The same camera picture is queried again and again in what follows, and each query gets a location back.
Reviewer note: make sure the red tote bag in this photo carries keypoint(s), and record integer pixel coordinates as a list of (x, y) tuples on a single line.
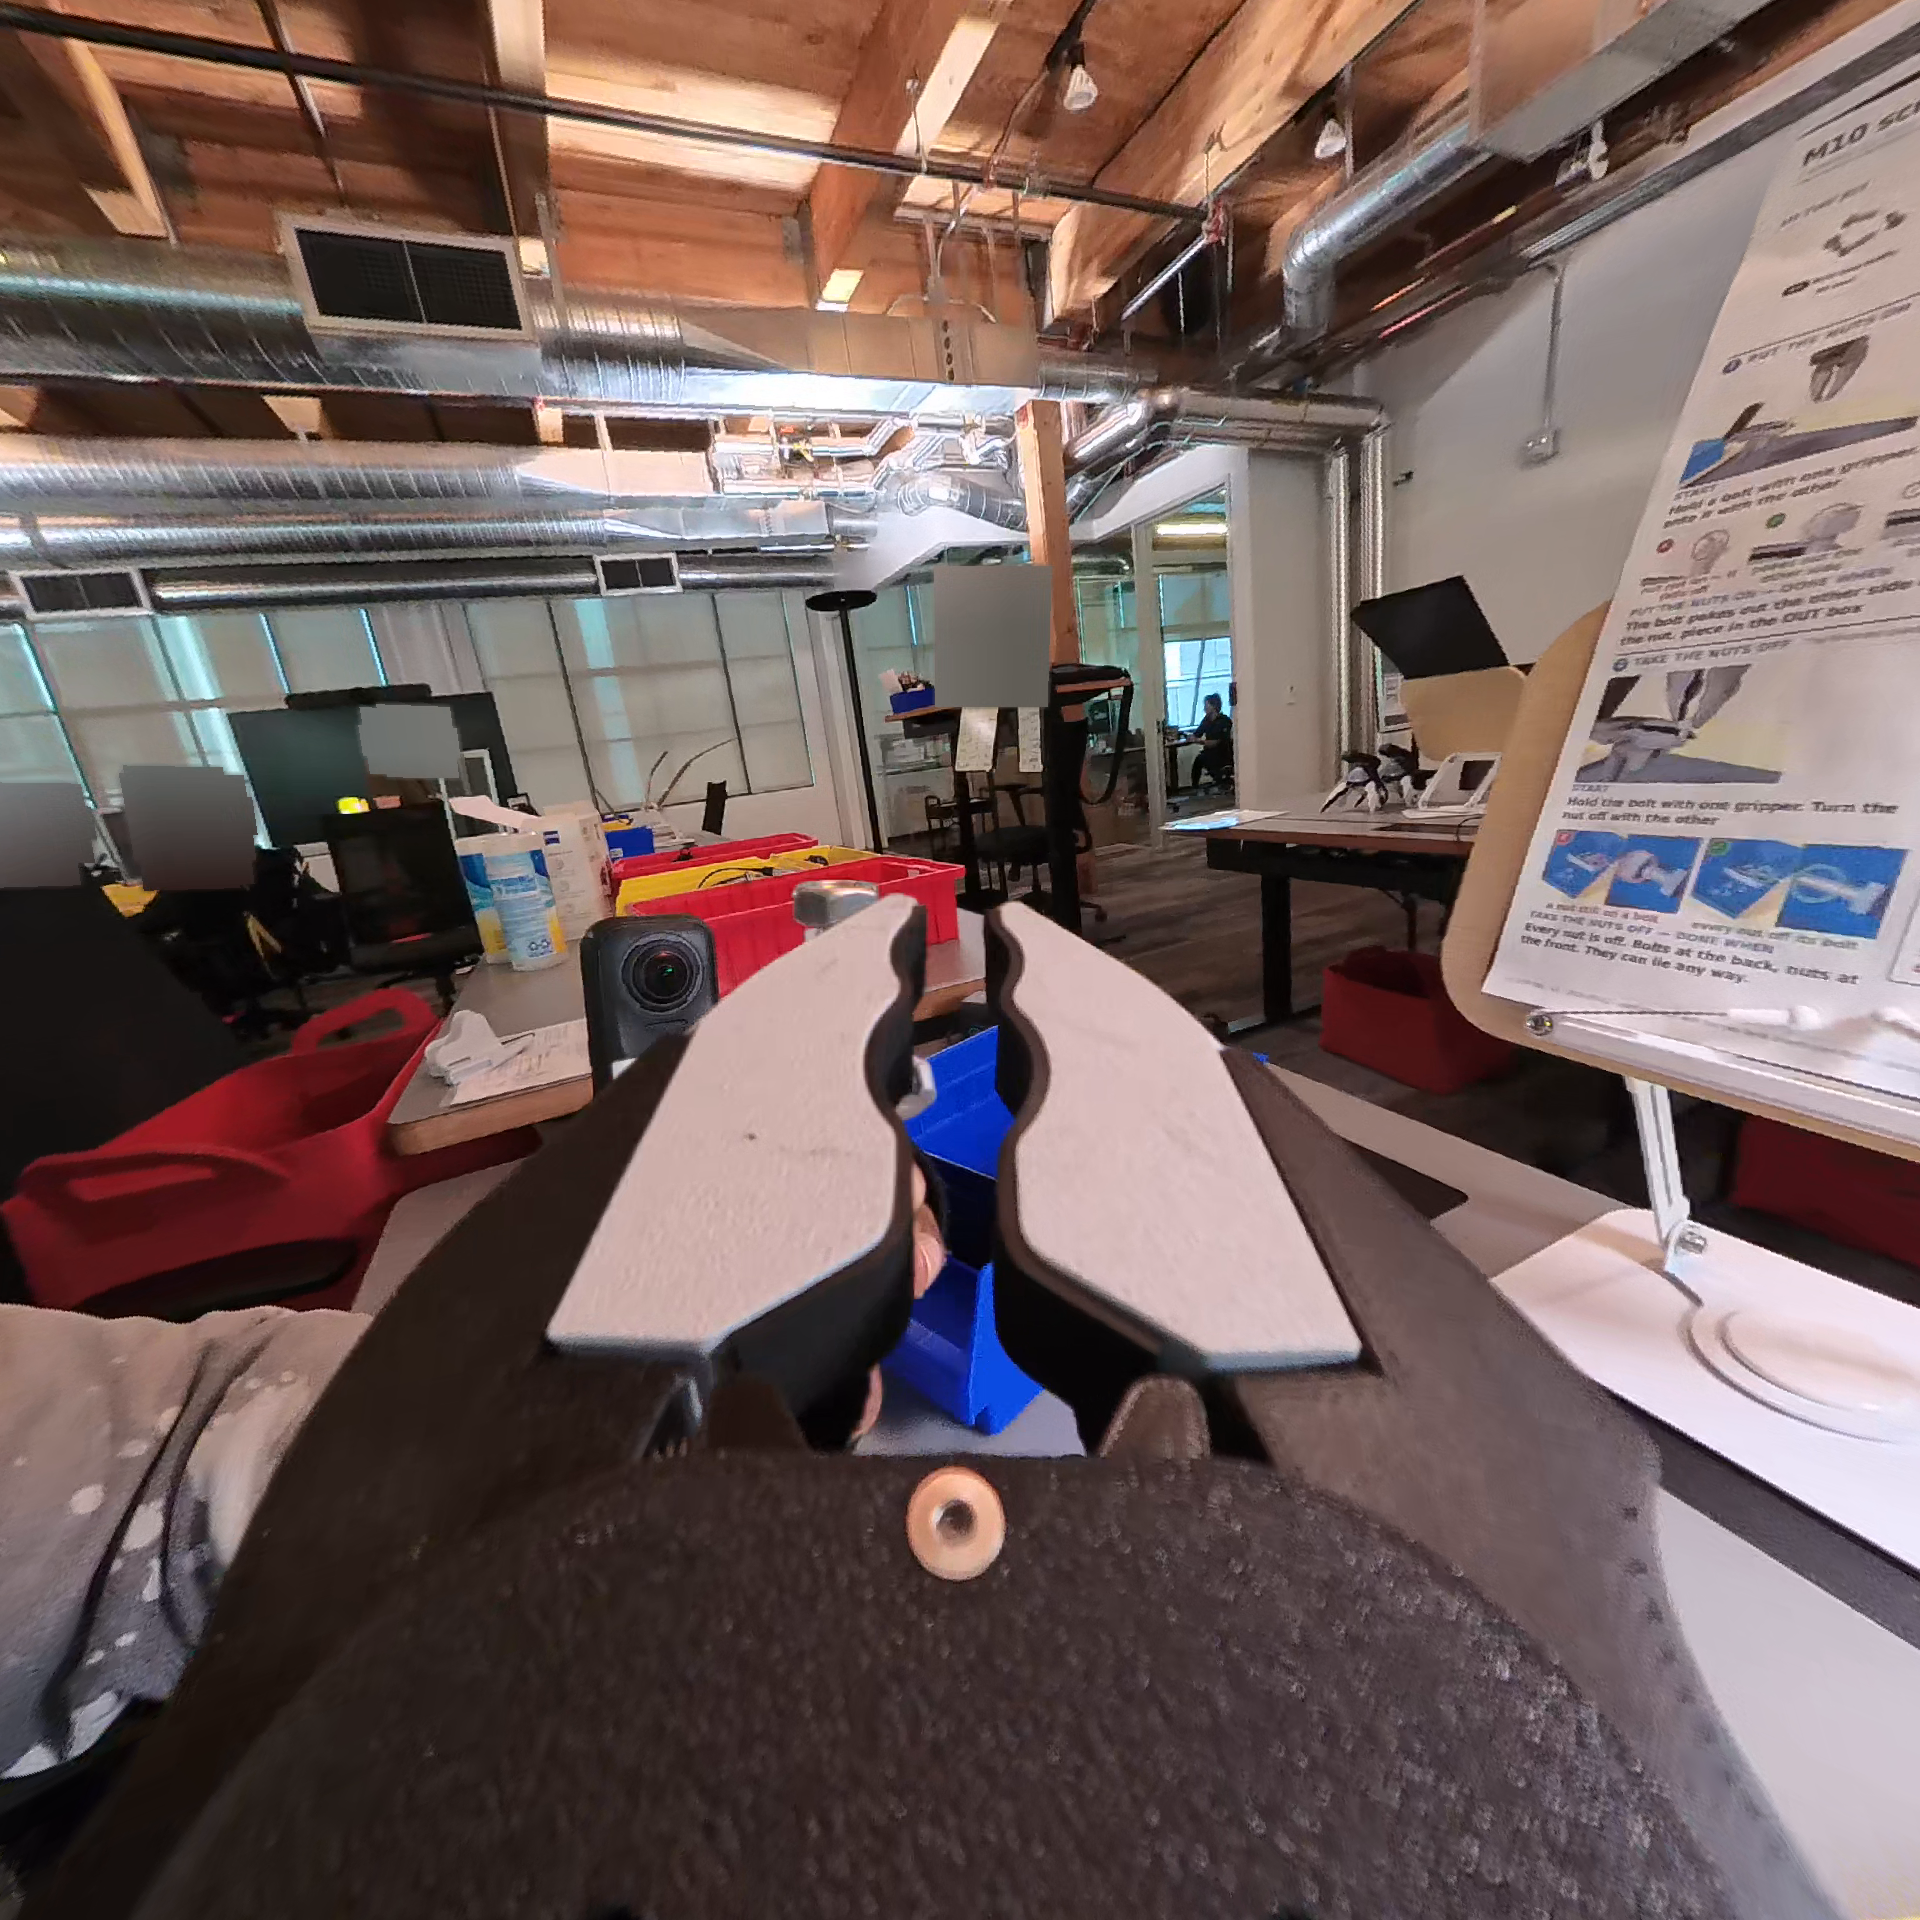
[(193, 1185)]

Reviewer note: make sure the steel hex nut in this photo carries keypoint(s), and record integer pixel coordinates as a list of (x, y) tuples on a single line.
[(834, 897)]

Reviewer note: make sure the blue plastic bin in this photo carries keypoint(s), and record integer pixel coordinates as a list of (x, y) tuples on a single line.
[(959, 1351)]

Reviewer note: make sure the spare document stand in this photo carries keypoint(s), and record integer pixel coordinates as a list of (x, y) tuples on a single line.
[(1462, 713)]

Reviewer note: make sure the yellow storage tray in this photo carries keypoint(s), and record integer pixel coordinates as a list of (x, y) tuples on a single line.
[(676, 887)]

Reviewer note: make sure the large dark screen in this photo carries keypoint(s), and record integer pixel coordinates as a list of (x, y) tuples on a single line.
[(299, 763)]

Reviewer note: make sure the wooden post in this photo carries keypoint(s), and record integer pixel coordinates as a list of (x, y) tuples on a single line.
[(1047, 480)]

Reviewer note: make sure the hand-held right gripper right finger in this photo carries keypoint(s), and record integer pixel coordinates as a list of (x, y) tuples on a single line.
[(1170, 1185)]

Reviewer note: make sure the black printer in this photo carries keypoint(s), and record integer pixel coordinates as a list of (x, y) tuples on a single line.
[(397, 884)]

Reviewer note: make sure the black desk device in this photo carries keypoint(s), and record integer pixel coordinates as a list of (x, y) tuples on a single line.
[(1375, 778)]

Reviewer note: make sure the black standing desk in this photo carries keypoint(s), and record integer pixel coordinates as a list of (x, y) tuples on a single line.
[(1069, 807)]

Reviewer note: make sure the printed instruction sheet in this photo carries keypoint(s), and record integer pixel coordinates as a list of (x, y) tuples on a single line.
[(1725, 753)]

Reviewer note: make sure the wipes canister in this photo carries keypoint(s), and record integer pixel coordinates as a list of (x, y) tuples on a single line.
[(518, 906)]

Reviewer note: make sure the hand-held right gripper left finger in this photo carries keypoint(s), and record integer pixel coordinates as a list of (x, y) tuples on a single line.
[(736, 1172)]

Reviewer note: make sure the small blue storage bin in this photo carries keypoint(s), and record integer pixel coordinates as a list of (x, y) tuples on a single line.
[(629, 842)]

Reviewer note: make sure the black light panel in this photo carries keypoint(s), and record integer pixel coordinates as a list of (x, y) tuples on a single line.
[(1423, 630)]

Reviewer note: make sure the labelled red storage bin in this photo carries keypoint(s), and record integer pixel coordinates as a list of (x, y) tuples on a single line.
[(753, 944)]

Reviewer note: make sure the white vent grille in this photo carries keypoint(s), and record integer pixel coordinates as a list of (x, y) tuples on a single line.
[(406, 278)]

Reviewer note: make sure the black floor lamp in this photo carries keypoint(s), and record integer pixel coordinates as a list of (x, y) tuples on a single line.
[(838, 599)]

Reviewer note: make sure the wooden office desk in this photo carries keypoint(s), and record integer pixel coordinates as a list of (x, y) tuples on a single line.
[(1354, 831)]

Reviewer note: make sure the black office chair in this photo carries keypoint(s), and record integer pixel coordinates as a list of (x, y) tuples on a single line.
[(1004, 852), (94, 1021)]

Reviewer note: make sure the red crate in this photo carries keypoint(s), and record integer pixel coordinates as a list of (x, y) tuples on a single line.
[(1408, 1021), (1816, 1185)]

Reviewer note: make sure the white plastic part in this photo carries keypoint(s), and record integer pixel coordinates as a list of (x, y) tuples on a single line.
[(467, 1041)]

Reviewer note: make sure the wide silver air duct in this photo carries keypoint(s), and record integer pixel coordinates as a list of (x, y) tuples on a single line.
[(676, 338)]

